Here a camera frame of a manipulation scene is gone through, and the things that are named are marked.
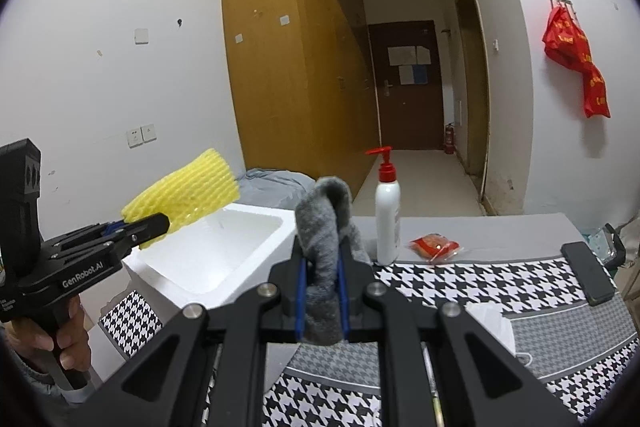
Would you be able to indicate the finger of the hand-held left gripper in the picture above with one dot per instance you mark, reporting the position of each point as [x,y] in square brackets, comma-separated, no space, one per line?
[147,231]
[114,227]

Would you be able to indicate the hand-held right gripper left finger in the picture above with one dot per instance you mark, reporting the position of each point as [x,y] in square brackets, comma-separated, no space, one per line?
[300,299]

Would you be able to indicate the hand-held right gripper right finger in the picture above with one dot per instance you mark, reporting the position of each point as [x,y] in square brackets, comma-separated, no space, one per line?
[344,302]

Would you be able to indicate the yellow foam net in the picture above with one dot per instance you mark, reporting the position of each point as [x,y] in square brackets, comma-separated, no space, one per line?
[190,187]

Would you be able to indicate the white foam box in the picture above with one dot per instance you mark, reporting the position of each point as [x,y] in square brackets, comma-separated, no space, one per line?
[225,247]

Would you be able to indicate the grey fuzzy sock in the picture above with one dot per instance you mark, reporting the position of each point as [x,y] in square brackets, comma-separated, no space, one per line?
[325,202]

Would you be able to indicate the white face mask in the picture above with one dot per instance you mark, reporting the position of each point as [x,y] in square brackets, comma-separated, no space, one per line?
[492,322]

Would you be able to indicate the person's left hand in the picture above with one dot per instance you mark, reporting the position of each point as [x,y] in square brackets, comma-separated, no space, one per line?
[75,337]

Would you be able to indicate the white pump bottle red cap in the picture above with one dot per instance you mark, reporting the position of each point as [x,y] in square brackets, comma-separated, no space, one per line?
[387,217]

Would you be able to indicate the red snack packet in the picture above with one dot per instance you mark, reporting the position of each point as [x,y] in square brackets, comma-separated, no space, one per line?
[434,246]

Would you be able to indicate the grey bedding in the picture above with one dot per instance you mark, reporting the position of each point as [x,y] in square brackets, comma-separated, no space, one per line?
[270,187]

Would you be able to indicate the houndstooth tablecloth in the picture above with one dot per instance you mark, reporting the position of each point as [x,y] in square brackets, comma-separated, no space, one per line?
[475,277]

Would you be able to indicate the red fire extinguisher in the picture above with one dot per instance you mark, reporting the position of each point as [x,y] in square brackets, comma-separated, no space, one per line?
[450,141]

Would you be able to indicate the dark brown door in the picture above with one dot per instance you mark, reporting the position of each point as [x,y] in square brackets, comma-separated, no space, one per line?
[415,117]

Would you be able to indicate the wooden wardrobe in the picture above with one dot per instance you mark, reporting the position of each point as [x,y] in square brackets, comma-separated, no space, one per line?
[280,82]

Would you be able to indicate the blue-white paper sheet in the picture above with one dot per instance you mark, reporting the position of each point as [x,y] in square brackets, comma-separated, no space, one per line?
[412,75]

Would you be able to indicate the black smartphone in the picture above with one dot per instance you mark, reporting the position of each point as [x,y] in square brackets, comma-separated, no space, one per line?
[587,272]

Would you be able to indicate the white paper sheet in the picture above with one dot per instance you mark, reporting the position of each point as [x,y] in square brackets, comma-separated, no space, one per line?
[423,55]
[401,56]

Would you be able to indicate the light wooden side door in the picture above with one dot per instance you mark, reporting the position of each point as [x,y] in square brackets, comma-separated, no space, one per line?
[472,82]

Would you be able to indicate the clear plastic bag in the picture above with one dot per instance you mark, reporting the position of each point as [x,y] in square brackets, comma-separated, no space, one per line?
[600,242]

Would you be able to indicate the red plastic bag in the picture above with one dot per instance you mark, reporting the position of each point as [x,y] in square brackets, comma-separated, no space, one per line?
[595,87]

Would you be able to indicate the white wall socket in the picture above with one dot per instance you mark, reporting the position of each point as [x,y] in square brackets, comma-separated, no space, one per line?
[148,133]
[134,138]

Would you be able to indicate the white light switch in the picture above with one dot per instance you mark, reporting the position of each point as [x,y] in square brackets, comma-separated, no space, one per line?
[141,36]

